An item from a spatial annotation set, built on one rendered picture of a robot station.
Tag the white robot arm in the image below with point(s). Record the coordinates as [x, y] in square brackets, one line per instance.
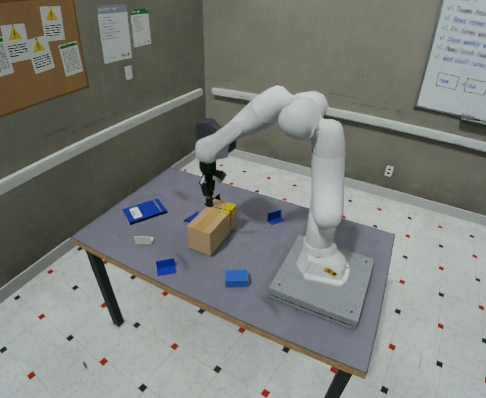
[300, 115]

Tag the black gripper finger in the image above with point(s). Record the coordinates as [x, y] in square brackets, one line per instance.
[206, 189]
[212, 184]

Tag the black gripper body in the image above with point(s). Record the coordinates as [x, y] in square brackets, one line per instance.
[207, 169]

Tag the tan cardboard box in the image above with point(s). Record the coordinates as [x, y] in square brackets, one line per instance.
[209, 228]

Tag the blue notebook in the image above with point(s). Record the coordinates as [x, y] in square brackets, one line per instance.
[144, 211]

